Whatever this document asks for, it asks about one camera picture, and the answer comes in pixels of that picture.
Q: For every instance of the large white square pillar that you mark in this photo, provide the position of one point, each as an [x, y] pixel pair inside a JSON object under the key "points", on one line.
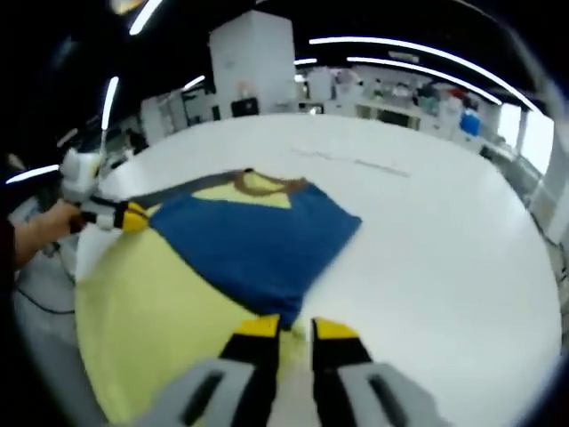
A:
{"points": [[253, 58]]}

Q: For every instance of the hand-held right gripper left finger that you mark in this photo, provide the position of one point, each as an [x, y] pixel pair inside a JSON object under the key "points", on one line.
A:
{"points": [[249, 378]]}

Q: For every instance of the white shelf counter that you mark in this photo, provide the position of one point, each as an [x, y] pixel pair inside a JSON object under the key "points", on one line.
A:
{"points": [[387, 109]]}

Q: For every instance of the ceiling light strip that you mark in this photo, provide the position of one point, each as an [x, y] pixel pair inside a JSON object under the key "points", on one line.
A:
{"points": [[422, 49], [194, 82], [144, 18], [33, 174], [422, 71], [110, 102], [306, 61]]}

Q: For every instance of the person's left hand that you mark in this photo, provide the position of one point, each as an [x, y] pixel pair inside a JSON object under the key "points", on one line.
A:
{"points": [[60, 222]]}

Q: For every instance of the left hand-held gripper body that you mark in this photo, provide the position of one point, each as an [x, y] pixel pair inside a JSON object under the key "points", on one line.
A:
{"points": [[80, 171]]}

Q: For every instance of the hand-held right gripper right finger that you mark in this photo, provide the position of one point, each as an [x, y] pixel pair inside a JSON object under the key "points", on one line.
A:
{"points": [[342, 369]]}

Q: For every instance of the white cabinet unit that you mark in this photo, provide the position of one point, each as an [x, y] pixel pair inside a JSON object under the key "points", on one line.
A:
{"points": [[162, 115]]}

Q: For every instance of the blue container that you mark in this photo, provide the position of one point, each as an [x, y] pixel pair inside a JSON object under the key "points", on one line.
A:
{"points": [[471, 123]]}

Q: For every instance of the yellow and blue garment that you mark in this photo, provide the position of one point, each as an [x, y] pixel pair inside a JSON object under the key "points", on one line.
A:
{"points": [[249, 249]]}

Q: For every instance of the black box at pillar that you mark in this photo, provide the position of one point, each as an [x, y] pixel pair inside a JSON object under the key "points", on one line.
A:
{"points": [[244, 107]]}

